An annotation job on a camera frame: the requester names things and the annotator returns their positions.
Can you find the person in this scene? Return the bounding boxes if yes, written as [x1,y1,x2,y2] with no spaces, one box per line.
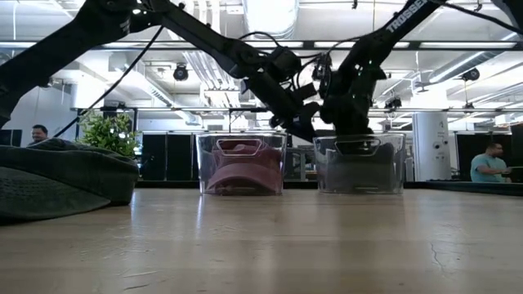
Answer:
[469,142,512,183]
[26,124,51,147]

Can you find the white round column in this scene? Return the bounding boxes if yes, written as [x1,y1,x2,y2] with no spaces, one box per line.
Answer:
[412,112,453,183]

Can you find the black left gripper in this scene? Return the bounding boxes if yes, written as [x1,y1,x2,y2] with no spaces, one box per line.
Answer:
[243,71,322,142]

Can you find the black metal table frame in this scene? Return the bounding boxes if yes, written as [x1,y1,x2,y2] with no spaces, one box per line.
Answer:
[134,180,523,197]

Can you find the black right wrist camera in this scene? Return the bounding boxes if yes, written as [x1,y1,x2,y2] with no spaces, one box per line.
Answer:
[312,52,334,82]

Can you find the small green potted plant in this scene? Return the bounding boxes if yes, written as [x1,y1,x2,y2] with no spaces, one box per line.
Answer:
[76,110,143,161]

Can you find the black partition panel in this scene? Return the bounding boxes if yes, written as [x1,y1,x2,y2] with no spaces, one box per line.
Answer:
[455,122,523,184]
[138,132,199,183]

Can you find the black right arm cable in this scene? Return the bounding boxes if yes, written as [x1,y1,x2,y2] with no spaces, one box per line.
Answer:
[440,0,523,36]

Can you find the black cap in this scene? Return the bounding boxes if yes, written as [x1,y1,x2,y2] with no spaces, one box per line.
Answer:
[318,140,405,194]

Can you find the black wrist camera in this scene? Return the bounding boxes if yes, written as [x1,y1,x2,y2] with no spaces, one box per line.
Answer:
[267,46,303,78]
[312,52,334,82]

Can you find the black horizontal rail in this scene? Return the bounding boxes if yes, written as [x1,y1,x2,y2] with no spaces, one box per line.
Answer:
[71,106,523,114]

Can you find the dark grey cap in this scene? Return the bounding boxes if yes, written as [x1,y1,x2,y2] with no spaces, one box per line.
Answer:
[0,137,141,225]

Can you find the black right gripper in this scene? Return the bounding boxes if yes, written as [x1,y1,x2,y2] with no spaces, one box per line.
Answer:
[320,65,388,136]

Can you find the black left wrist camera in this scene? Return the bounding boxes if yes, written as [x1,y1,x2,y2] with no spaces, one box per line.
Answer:
[267,46,303,78]

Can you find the black ceiling lighting truss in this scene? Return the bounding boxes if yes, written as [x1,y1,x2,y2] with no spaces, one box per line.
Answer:
[0,39,523,51]

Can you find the clear plastic bin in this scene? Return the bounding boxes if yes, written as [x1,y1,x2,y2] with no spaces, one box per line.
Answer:
[312,132,407,196]
[194,131,289,197]

